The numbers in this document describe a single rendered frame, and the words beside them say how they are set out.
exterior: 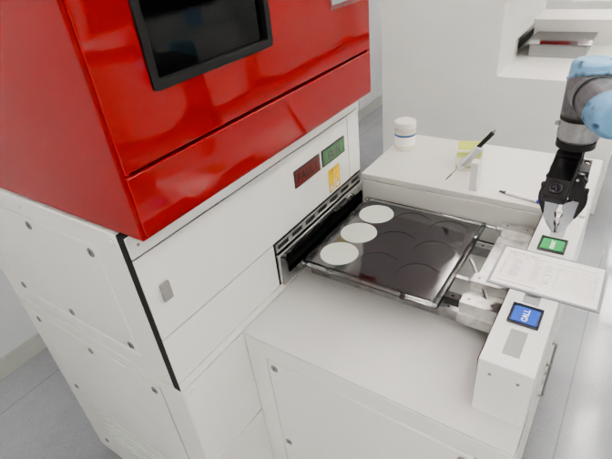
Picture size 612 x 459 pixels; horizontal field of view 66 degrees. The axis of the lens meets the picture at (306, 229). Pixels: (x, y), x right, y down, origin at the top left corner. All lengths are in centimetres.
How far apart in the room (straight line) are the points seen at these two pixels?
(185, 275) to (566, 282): 77
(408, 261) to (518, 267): 26
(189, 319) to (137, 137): 42
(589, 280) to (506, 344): 27
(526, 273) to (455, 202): 37
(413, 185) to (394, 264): 32
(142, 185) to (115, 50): 20
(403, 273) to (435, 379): 27
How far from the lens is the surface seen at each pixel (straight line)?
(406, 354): 109
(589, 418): 214
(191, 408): 114
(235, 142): 91
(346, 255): 123
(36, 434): 236
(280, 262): 119
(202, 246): 97
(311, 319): 117
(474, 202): 138
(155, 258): 89
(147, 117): 77
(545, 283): 109
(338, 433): 123
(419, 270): 118
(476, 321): 110
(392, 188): 145
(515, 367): 91
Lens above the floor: 163
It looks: 33 degrees down
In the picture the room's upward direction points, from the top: 7 degrees counter-clockwise
